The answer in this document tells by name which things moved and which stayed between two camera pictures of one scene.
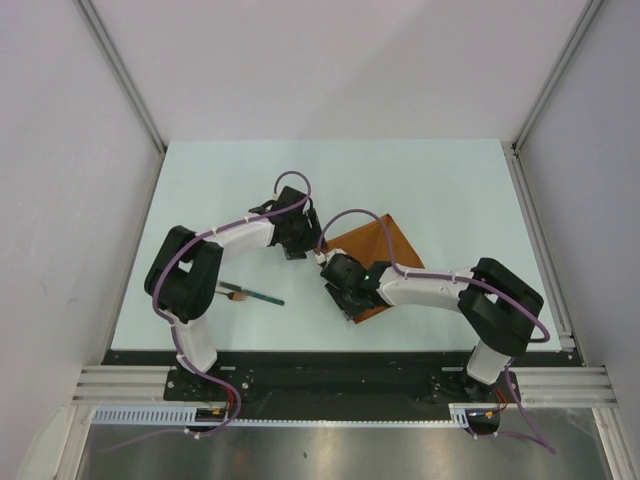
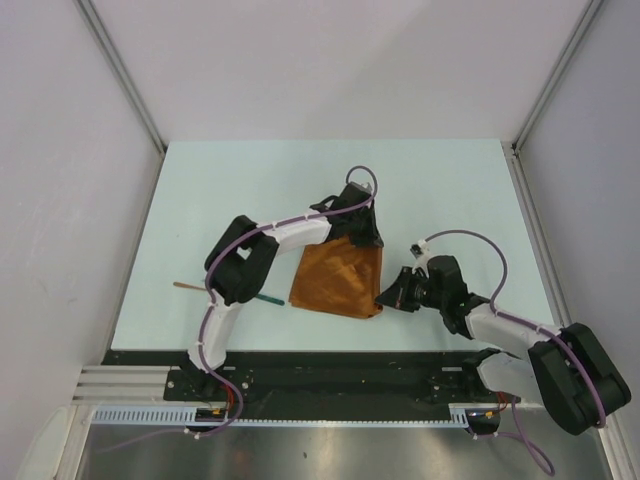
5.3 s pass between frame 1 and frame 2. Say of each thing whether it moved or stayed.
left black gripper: moved
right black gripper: moved
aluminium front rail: stayed
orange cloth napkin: moved
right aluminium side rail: stayed
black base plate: stayed
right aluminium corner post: stayed
